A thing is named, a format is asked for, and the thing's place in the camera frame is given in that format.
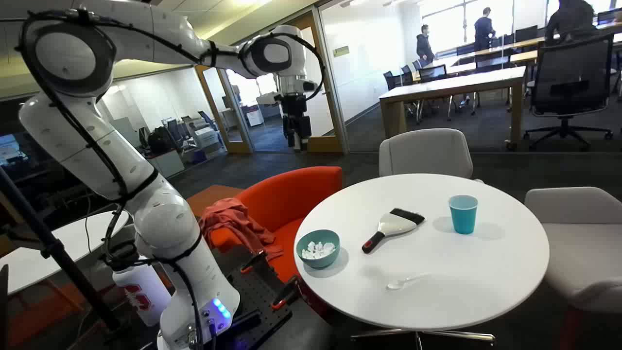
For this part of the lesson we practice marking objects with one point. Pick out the long wooden table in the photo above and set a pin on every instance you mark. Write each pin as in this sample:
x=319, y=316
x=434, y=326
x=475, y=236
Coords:
x=518, y=55
x=454, y=83

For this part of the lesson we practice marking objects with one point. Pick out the black mesh office chair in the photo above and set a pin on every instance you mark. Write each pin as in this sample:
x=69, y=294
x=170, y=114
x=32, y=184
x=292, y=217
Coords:
x=570, y=71

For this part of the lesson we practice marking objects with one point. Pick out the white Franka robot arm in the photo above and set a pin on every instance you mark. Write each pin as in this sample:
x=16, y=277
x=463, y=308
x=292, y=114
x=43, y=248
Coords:
x=162, y=221

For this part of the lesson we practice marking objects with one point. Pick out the person in dark jacket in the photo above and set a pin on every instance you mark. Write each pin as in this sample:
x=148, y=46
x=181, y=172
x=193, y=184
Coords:
x=424, y=48

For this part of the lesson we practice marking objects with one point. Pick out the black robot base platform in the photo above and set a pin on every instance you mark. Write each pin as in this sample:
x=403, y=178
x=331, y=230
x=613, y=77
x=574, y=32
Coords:
x=259, y=312

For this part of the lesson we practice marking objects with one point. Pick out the pink cloth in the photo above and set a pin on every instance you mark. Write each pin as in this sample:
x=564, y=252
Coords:
x=226, y=217

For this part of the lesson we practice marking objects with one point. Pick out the grey chair back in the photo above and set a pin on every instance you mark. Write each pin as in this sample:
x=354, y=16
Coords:
x=424, y=153

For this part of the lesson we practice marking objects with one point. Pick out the black tripod pole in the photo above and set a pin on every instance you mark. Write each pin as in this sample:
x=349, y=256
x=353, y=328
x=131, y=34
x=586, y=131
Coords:
x=51, y=250

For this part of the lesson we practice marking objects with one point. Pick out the black conference chair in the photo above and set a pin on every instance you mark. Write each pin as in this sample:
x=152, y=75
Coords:
x=430, y=73

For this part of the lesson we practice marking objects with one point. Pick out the white bottle with red print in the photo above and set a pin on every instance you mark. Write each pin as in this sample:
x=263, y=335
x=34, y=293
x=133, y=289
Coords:
x=146, y=294

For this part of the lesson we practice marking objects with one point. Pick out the person in dark blue top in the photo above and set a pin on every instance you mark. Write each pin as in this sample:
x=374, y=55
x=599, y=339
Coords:
x=483, y=30

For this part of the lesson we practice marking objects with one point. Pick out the seated person in black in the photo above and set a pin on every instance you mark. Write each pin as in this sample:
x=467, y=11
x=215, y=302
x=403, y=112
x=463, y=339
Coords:
x=572, y=18

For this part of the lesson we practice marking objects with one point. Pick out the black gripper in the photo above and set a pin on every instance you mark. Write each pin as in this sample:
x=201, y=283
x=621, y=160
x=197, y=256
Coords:
x=296, y=118

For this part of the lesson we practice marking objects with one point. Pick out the black orange clamp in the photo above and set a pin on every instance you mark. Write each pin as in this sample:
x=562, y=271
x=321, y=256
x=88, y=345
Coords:
x=286, y=296
x=253, y=261

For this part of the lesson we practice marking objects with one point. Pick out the teal bowl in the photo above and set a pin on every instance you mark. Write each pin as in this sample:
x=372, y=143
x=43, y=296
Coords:
x=318, y=259

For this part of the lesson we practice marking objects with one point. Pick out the small white pieces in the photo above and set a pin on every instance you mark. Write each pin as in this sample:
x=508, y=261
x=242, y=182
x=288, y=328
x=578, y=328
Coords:
x=319, y=250

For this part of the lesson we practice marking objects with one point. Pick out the orange armchair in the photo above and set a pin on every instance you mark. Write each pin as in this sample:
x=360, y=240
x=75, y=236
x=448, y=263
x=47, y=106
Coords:
x=292, y=195

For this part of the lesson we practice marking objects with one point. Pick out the blue plastic cup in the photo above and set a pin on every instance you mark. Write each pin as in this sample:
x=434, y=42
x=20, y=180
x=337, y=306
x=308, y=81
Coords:
x=463, y=217

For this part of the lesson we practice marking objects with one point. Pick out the grey upholstered chair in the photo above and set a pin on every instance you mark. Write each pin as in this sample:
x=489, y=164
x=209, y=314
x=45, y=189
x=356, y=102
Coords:
x=580, y=246

